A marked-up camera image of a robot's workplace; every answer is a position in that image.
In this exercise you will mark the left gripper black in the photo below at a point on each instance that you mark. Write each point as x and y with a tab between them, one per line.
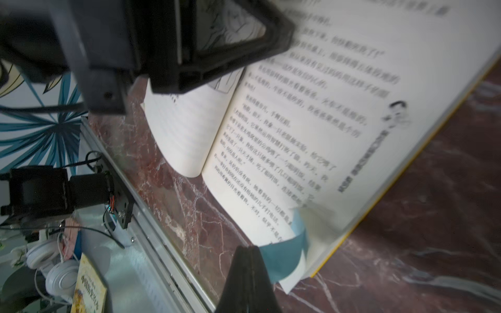
103	44

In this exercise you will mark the yellow cover book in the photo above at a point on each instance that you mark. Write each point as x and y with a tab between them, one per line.
333	120

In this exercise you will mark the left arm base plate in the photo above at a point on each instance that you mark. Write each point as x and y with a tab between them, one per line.
123	198

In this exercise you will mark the yellow booklet outside cell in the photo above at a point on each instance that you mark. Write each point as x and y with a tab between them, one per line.
90	291

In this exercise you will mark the blue sticky note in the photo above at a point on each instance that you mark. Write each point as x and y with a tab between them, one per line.
288	262

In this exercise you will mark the white headphones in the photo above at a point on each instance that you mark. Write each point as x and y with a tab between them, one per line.
60	274

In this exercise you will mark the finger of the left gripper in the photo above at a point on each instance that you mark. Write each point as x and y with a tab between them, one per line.
196	42

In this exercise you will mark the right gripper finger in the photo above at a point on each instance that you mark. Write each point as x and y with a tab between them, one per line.
248	287

